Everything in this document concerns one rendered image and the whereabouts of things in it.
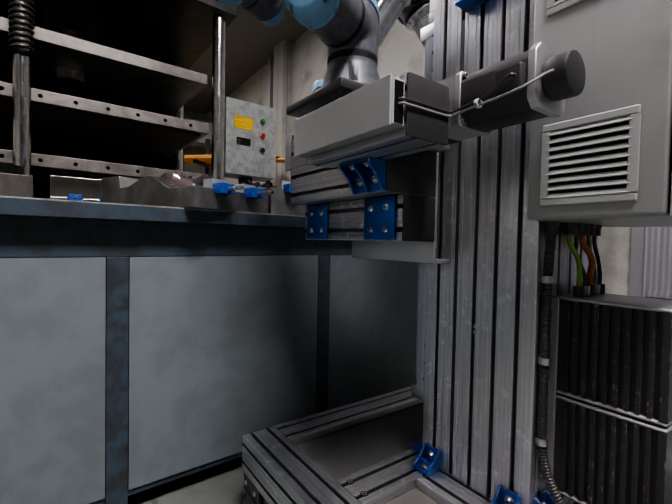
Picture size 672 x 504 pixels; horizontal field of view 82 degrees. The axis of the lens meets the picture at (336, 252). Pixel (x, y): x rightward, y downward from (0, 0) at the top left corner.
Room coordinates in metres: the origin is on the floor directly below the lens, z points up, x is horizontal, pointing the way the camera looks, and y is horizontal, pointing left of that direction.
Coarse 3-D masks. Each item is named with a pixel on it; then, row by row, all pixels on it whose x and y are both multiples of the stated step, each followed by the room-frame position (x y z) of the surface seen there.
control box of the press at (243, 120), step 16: (240, 112) 2.09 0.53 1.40; (256, 112) 2.15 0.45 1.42; (272, 112) 2.21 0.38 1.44; (224, 128) 2.06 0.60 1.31; (240, 128) 2.09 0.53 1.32; (256, 128) 2.15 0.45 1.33; (272, 128) 2.21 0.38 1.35; (224, 144) 2.06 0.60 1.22; (240, 144) 2.09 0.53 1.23; (256, 144) 2.15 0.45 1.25; (272, 144) 2.21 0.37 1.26; (224, 160) 2.06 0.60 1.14; (240, 160) 2.09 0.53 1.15; (256, 160) 2.15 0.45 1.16; (272, 160) 2.21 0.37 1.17; (224, 176) 2.17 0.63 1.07; (240, 176) 2.16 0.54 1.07; (256, 176) 2.16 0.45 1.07; (272, 176) 2.21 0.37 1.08
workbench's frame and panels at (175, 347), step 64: (0, 256) 0.82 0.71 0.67; (64, 256) 0.89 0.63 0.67; (128, 256) 0.97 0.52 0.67; (192, 256) 1.07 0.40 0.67; (256, 256) 1.19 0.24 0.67; (320, 256) 1.33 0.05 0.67; (0, 320) 0.82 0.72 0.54; (64, 320) 0.89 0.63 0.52; (128, 320) 0.97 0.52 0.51; (192, 320) 1.07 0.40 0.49; (256, 320) 1.19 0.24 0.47; (320, 320) 1.34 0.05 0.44; (384, 320) 1.53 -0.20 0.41; (0, 384) 0.82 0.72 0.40; (64, 384) 0.89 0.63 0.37; (128, 384) 0.97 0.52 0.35; (192, 384) 1.07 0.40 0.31; (256, 384) 1.19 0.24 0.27; (320, 384) 1.34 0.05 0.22; (384, 384) 1.54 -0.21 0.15; (0, 448) 0.82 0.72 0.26; (64, 448) 0.89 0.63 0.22; (128, 448) 1.13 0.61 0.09; (192, 448) 1.07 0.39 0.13
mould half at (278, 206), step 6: (276, 192) 1.25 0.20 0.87; (282, 192) 1.26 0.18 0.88; (270, 198) 1.24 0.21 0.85; (276, 198) 1.25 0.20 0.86; (282, 198) 1.26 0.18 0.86; (288, 198) 1.28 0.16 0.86; (270, 204) 1.24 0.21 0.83; (276, 204) 1.25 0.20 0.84; (282, 204) 1.26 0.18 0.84; (288, 204) 1.28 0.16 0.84; (270, 210) 1.24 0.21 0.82; (276, 210) 1.25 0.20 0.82; (282, 210) 1.26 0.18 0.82; (288, 210) 1.28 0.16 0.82; (294, 210) 1.29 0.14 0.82; (300, 210) 1.31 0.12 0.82
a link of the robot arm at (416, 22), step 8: (416, 0) 1.30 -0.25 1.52; (424, 0) 1.30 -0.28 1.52; (408, 8) 1.32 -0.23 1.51; (416, 8) 1.30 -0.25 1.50; (424, 8) 1.30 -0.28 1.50; (400, 16) 1.37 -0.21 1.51; (408, 16) 1.33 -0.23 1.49; (416, 16) 1.32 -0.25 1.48; (424, 16) 1.31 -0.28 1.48; (408, 24) 1.35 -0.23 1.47; (416, 24) 1.33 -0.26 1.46; (424, 24) 1.32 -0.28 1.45; (416, 32) 1.35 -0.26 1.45
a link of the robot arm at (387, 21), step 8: (384, 0) 1.21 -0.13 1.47; (392, 0) 1.21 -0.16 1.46; (400, 0) 1.21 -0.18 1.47; (408, 0) 1.22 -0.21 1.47; (384, 8) 1.21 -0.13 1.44; (392, 8) 1.21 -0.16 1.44; (400, 8) 1.22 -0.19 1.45; (384, 16) 1.21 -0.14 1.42; (392, 16) 1.22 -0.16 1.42; (384, 24) 1.22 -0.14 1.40; (392, 24) 1.24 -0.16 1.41; (384, 32) 1.23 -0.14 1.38
